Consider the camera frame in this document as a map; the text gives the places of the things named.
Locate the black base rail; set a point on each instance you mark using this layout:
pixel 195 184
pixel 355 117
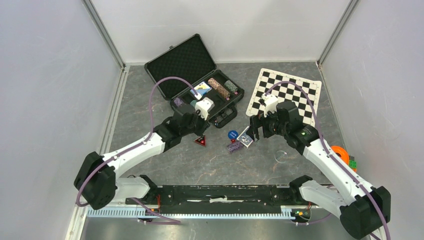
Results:
pixel 222 199

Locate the blue patterned card deck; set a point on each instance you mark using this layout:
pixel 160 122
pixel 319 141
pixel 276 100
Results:
pixel 244 138

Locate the purple chip stack front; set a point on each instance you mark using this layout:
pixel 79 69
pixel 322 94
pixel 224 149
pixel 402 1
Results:
pixel 178 102

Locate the purple chip stack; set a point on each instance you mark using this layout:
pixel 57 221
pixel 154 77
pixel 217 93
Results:
pixel 234 146
pixel 178 102

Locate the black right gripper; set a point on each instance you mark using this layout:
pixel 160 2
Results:
pixel 258 120

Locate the red black all-in triangle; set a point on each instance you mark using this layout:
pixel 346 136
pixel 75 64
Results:
pixel 201 140

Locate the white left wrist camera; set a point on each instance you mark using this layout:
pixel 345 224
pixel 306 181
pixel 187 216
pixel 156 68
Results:
pixel 203 107

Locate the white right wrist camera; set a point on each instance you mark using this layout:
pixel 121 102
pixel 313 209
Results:
pixel 269 102

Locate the blue small blind button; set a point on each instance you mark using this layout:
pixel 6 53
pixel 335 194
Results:
pixel 233 134

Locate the black poker set case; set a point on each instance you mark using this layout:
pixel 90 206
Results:
pixel 192 61

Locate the pink chip stack upper row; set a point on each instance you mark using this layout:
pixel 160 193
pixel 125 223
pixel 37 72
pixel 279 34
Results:
pixel 219 88

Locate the black white chessboard mat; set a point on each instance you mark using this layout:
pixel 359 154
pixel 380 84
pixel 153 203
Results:
pixel 286 92

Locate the blue boxed card deck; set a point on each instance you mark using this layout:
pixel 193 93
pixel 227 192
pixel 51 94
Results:
pixel 200 90

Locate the green chip stack upper row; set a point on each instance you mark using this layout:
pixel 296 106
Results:
pixel 231 87

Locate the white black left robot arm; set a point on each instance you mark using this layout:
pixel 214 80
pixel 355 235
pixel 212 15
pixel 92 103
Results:
pixel 99 180

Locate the orange tape dispenser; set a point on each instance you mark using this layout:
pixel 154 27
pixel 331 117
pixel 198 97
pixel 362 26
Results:
pixel 343 154

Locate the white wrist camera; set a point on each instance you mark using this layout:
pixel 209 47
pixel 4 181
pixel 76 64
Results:
pixel 203 107
pixel 269 102

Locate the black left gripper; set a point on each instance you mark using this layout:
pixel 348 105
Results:
pixel 204 124

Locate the clear round disc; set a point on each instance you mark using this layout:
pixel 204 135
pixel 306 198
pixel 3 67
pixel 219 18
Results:
pixel 280 156

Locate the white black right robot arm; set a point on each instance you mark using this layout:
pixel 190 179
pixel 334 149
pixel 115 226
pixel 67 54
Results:
pixel 362 208

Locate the green toy brick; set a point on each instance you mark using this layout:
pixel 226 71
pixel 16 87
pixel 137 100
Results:
pixel 352 164

